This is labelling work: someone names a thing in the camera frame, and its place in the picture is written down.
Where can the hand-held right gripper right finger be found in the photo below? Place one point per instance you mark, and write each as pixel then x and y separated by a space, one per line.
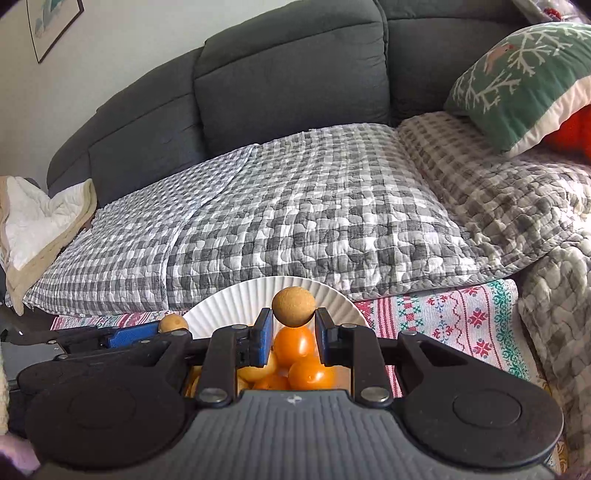
pixel 323 339

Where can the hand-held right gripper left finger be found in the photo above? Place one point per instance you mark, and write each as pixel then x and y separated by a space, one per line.
pixel 263 337

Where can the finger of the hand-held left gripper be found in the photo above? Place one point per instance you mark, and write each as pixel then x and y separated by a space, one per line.
pixel 131 334

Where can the large yellow passion fruit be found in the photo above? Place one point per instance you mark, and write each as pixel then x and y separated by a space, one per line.
pixel 193 383
pixel 256 371

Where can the brown longan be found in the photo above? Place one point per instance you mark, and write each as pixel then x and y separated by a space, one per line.
pixel 293 307

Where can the yellowish tan longan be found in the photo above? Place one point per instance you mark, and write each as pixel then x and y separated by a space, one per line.
pixel 173 323

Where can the mandarin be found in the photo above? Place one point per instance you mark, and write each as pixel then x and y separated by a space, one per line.
pixel 272 383

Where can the white ribbed plate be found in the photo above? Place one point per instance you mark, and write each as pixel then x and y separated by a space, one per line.
pixel 221 304

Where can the red green patterned tablecloth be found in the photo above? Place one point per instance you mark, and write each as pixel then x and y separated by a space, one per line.
pixel 438 318

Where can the grey white checked quilt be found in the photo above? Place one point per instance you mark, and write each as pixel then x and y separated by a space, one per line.
pixel 300 207

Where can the white blanket with beige edge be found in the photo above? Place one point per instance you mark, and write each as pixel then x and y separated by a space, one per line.
pixel 37 217

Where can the beige grey gingham blanket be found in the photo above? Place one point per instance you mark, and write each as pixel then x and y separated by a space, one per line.
pixel 508 184

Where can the grey sofa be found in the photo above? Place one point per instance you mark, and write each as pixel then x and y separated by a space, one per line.
pixel 286 69

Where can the orange plush pumpkin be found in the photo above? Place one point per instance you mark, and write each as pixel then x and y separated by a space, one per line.
pixel 575 131

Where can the green snowflake cushion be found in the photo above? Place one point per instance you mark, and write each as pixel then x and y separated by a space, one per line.
pixel 531 83

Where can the clear plastic storage bag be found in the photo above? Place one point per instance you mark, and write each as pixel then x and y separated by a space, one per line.
pixel 549 9

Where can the framed wall picture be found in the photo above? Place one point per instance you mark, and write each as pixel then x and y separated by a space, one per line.
pixel 51 23

